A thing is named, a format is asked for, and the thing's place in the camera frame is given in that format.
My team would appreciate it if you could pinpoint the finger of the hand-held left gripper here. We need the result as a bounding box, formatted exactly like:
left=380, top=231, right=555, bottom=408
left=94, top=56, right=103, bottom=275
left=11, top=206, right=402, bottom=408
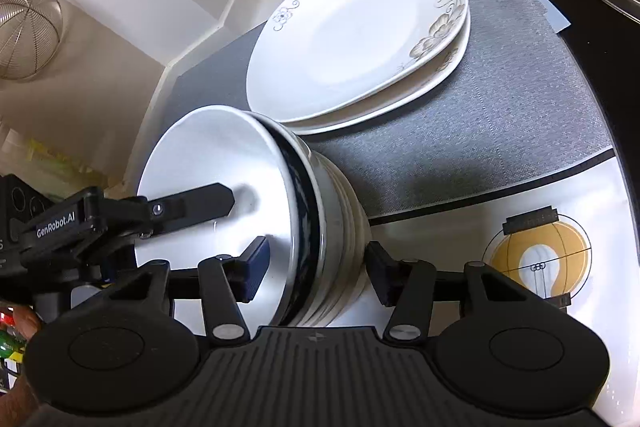
left=102, top=183, right=236, bottom=235
left=95, top=229, right=151, bottom=277

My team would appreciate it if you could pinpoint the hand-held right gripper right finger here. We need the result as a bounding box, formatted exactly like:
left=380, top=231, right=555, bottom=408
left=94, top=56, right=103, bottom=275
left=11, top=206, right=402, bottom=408
left=366, top=242, right=526, bottom=342

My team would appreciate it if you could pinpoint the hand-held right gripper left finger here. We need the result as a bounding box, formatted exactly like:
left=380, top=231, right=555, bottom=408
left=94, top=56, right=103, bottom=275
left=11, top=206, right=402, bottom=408
left=107, top=236, right=272, bottom=342

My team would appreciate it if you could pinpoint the dark blue rimmed bowl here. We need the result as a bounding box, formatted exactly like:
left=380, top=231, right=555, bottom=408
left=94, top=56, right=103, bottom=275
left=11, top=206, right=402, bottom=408
left=260, top=114, right=327, bottom=328

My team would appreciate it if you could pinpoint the white floral oval plate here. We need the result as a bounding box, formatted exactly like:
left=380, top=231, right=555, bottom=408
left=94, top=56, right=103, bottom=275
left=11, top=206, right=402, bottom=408
left=287, top=14, right=472, bottom=136
left=245, top=0, right=469, bottom=124

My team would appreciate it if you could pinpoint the person's left hand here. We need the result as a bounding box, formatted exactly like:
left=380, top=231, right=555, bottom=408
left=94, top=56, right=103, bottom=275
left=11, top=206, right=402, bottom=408
left=12, top=306, right=43, bottom=344

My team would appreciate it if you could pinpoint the yellow green plastic bag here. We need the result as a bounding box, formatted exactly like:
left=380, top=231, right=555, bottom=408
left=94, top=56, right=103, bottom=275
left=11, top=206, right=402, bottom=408
left=20, top=127, right=110, bottom=194

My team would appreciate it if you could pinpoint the colourful packet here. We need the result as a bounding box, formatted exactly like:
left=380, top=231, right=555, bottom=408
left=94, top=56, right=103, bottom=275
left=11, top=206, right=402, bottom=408
left=0, top=302, right=29, bottom=394

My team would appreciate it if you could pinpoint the grey woven mat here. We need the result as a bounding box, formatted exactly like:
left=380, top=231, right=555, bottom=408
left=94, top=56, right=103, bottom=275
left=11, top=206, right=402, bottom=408
left=172, top=0, right=614, bottom=226

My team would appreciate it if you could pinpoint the wire mesh strainer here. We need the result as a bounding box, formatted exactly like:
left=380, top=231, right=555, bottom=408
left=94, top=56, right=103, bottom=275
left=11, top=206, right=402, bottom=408
left=0, top=0, right=64, bottom=82

